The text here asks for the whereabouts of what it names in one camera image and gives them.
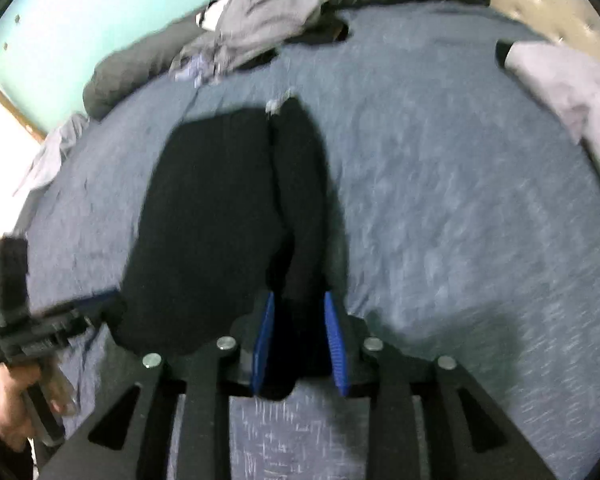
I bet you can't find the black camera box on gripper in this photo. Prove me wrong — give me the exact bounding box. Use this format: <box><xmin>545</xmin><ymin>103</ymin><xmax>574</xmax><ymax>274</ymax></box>
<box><xmin>0</xmin><ymin>236</ymin><xmax>28</xmax><ymax>325</ymax></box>

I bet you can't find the folded light grey garment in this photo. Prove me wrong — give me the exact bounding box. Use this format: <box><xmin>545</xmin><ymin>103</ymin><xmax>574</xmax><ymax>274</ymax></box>
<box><xmin>495</xmin><ymin>40</ymin><xmax>600</xmax><ymax>168</ymax></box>

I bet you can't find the black knit sweater white trim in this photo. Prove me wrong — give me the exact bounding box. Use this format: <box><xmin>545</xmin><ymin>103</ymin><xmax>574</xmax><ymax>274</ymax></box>
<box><xmin>112</xmin><ymin>98</ymin><xmax>330</xmax><ymax>400</ymax></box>

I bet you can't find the grey t-shirt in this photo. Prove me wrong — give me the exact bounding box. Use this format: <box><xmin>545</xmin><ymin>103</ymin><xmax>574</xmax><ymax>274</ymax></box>
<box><xmin>170</xmin><ymin>0</ymin><xmax>322</xmax><ymax>79</ymax></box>

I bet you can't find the blue patterned bed sheet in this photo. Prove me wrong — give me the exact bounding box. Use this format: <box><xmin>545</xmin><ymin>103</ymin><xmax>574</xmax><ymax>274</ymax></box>
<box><xmin>28</xmin><ymin>2</ymin><xmax>600</xmax><ymax>479</ymax></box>

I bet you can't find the person's left hand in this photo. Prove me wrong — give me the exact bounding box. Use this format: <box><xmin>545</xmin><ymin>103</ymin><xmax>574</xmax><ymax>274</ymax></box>
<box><xmin>0</xmin><ymin>361</ymin><xmax>79</xmax><ymax>453</ymax></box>

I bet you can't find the blue-grey crumpled cloth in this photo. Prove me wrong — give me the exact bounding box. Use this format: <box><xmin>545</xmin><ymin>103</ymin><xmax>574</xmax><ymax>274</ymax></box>
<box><xmin>170</xmin><ymin>54</ymin><xmax>215</xmax><ymax>88</ymax></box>

